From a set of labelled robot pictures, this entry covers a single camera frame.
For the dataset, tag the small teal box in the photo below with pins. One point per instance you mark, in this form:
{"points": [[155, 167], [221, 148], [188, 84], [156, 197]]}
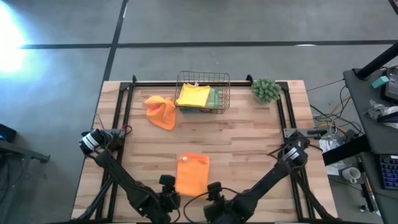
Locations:
{"points": [[380, 82]]}

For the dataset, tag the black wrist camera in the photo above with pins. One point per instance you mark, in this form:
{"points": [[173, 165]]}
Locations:
{"points": [[167, 182], [214, 189]]}

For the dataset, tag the yellow microfiber towel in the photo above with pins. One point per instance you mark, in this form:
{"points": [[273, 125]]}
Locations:
{"points": [[192, 95]]}

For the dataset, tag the orange microfiber towel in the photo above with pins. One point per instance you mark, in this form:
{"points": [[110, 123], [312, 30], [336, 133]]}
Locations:
{"points": [[161, 113], [192, 174]]}

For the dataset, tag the black computer keyboard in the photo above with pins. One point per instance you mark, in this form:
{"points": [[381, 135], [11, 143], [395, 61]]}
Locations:
{"points": [[390, 172]]}

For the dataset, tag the green artificial potted plant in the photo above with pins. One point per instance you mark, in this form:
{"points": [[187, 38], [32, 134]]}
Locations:
{"points": [[265, 90]]}

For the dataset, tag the light green microfiber towel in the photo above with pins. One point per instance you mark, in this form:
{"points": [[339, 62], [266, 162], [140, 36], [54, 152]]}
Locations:
{"points": [[214, 99]]}

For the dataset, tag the clear plastic bag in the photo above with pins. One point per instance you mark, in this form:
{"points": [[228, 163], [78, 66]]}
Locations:
{"points": [[381, 109]]}

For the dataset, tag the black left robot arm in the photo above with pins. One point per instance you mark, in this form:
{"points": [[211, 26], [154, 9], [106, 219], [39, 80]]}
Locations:
{"points": [[124, 183]]}

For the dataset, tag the black box with blue light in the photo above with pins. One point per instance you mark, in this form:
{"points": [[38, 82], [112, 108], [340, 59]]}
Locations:
{"points": [[7, 133]]}

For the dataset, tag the black electronic device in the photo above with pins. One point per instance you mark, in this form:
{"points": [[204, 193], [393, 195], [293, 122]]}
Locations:
{"points": [[391, 85]]}

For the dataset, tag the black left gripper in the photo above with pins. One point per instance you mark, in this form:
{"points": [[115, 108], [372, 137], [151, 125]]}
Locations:
{"points": [[170, 200]]}

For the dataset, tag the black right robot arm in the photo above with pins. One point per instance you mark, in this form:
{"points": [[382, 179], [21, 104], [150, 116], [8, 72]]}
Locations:
{"points": [[273, 177]]}

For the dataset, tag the white mug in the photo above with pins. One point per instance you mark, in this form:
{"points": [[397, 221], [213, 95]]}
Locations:
{"points": [[351, 175]]}

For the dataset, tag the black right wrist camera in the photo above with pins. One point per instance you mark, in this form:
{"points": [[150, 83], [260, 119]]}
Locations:
{"points": [[214, 189]]}

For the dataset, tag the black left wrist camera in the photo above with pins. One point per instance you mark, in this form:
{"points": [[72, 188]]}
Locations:
{"points": [[167, 182]]}

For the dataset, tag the black pole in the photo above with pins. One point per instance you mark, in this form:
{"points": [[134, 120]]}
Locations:
{"points": [[377, 60]]}

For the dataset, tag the teal microfiber towel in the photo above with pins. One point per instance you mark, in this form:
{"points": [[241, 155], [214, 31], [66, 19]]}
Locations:
{"points": [[189, 110]]}

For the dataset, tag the grey side desk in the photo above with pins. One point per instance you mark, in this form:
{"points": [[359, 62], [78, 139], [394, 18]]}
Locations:
{"points": [[367, 124]]}

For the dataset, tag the black table frame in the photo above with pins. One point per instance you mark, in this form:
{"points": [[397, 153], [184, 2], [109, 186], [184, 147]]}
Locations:
{"points": [[149, 83]]}

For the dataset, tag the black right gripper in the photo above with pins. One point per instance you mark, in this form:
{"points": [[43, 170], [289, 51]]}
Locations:
{"points": [[217, 211]]}

